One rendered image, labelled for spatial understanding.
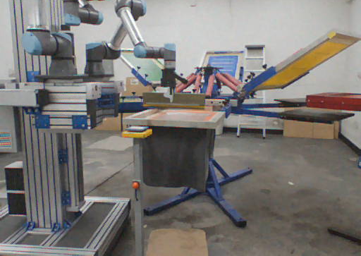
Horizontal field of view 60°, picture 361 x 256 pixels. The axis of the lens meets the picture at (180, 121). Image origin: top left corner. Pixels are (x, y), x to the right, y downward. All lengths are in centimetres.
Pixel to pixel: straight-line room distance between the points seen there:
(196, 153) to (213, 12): 496
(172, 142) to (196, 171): 24
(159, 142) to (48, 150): 73
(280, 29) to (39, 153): 525
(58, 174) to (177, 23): 508
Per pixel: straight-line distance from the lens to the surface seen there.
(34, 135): 224
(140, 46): 194
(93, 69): 234
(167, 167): 205
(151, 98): 202
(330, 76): 661
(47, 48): 184
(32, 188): 236
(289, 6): 661
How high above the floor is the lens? 129
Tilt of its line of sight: 9 degrees down
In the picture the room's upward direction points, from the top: straight up
